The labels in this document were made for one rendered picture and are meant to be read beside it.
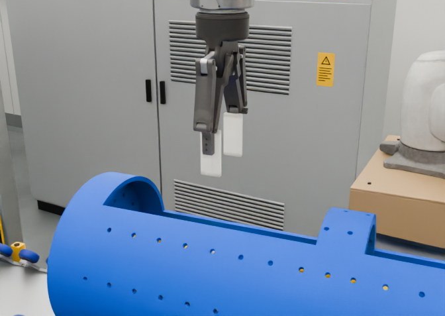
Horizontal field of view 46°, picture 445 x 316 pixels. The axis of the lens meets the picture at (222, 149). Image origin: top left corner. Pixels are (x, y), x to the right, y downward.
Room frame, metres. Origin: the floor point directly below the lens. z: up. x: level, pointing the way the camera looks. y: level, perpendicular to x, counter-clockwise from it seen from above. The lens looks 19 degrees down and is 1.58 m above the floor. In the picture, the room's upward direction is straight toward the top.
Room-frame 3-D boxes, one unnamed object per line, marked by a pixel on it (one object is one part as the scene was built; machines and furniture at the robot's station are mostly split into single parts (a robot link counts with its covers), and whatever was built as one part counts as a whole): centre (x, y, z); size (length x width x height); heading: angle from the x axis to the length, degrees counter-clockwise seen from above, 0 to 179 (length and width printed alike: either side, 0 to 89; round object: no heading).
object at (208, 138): (0.69, 0.02, 1.35); 0.03 x 0.01 x 0.05; 158
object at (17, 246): (1.08, 0.50, 0.92); 0.08 x 0.03 x 0.05; 158
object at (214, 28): (0.75, 0.00, 1.47); 0.08 x 0.07 x 0.09; 158
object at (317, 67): (2.91, 0.23, 0.72); 2.15 x 0.54 x 1.45; 61
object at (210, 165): (0.70, 0.02, 1.32); 0.03 x 0.01 x 0.07; 68
